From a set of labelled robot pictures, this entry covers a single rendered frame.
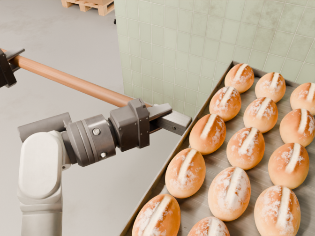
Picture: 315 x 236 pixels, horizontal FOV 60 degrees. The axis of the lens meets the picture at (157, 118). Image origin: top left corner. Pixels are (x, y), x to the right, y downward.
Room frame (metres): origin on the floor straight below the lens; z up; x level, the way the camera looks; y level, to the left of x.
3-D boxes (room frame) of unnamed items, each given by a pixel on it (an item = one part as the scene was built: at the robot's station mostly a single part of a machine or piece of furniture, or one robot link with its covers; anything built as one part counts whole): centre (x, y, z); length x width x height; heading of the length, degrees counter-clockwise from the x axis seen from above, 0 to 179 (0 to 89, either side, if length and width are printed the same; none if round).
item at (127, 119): (0.37, 0.08, 1.21); 0.12 x 0.10 x 0.13; 116
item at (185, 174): (0.27, -0.05, 1.23); 0.10 x 0.07 x 0.06; 155
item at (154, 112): (0.41, 0.00, 1.24); 0.06 x 0.03 x 0.02; 116
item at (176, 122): (0.40, -0.03, 1.21); 0.09 x 0.04 x 0.03; 61
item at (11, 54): (0.63, 0.38, 1.24); 0.06 x 0.03 x 0.02; 144
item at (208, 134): (0.36, -0.10, 1.23); 0.10 x 0.07 x 0.06; 151
